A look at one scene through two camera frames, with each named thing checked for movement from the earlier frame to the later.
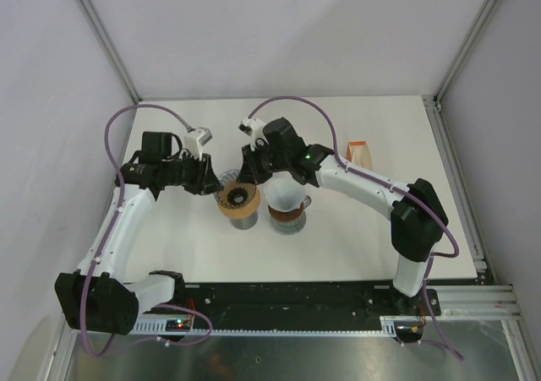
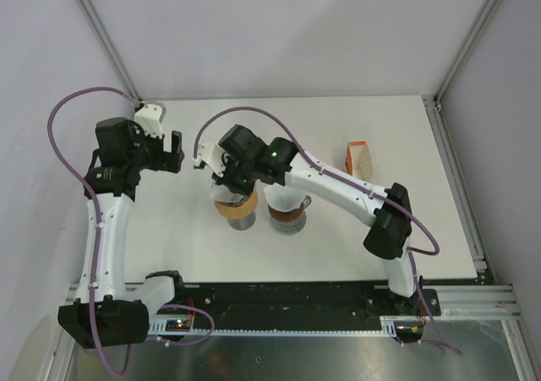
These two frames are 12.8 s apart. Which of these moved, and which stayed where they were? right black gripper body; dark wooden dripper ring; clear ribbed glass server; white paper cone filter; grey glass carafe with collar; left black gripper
Moved: right black gripper body; left black gripper
Stayed: grey glass carafe with collar; dark wooden dripper ring; clear ribbed glass server; white paper cone filter
